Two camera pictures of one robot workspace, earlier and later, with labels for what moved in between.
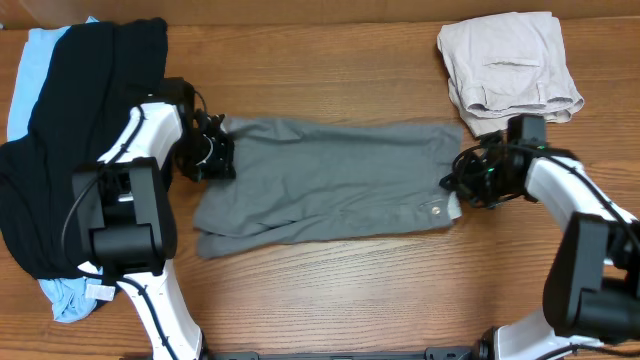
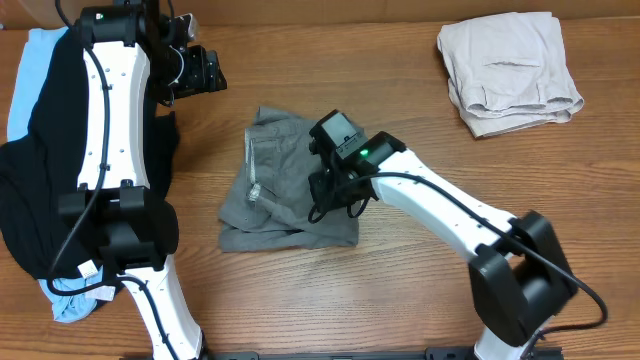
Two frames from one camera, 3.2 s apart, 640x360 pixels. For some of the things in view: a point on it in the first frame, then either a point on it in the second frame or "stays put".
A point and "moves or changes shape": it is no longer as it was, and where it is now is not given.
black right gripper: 460,179 -> 324,199
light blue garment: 71,298 stays put
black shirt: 96,78 stays put
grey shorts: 303,178 moves or changes shape
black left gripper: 222,166 -> 205,72
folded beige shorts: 505,66 stays put
